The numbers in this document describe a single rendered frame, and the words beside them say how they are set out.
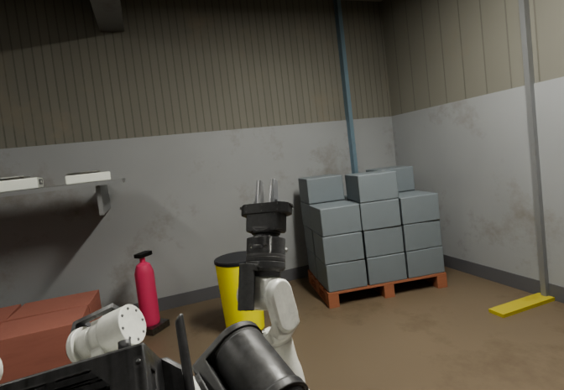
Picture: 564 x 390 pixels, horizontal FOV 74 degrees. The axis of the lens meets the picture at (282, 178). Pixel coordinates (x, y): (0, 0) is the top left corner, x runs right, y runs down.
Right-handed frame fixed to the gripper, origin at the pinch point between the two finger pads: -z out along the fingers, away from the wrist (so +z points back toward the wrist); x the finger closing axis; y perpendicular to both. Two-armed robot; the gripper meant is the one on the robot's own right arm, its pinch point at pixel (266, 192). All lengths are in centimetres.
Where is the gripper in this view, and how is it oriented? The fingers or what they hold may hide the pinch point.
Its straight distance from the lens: 88.7
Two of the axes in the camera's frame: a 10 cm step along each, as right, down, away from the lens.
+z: 0.0, 9.5, -3.0
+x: -9.2, 1.2, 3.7
